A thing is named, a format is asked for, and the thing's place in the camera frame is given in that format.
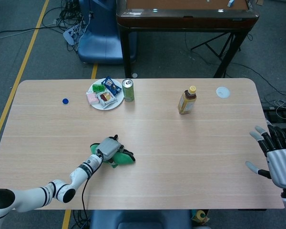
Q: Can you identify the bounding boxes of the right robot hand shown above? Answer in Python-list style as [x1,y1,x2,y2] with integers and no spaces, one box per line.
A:
[245,124,286,190]

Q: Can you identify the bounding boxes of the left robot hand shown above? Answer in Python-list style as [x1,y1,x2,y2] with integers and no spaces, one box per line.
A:
[95,135,124,166]

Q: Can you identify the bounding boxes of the green microfiber cloth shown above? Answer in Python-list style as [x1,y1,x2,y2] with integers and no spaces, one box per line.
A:
[90,143,136,169]

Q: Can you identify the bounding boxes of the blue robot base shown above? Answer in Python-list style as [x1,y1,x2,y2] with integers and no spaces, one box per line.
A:
[77,0,137,65]

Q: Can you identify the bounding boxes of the white round plate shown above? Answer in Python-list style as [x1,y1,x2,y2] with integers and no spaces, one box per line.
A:
[87,78,125,111]

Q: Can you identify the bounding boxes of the white red snack packet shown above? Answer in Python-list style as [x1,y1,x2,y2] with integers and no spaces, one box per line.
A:
[96,89,118,106]

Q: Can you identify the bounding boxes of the pink snack packet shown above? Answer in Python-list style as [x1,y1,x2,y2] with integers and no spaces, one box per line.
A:
[86,92,100,105]

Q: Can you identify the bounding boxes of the green drink can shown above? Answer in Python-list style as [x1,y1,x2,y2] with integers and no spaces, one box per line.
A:
[122,79,135,103]

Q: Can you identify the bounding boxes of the blue cookie packet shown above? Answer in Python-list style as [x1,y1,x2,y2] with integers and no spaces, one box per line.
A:
[102,76,123,96]

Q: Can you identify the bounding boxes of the blue grey robot torso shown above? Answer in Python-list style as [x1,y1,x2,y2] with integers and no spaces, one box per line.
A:
[89,209,193,229]

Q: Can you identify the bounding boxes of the yellow tea bottle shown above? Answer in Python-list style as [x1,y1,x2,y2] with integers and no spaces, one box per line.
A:
[177,85,197,115]

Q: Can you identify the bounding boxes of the black tripod stand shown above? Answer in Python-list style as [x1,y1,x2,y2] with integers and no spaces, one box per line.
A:
[190,32,241,60]

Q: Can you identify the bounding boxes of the dark wooden side table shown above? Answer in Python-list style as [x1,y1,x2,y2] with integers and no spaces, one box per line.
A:
[116,0,260,79]

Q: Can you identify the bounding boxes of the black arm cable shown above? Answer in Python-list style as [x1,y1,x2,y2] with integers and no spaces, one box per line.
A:
[82,176,90,229]

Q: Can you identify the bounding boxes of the tangled black cables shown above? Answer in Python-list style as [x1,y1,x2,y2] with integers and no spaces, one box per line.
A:
[52,0,91,31]

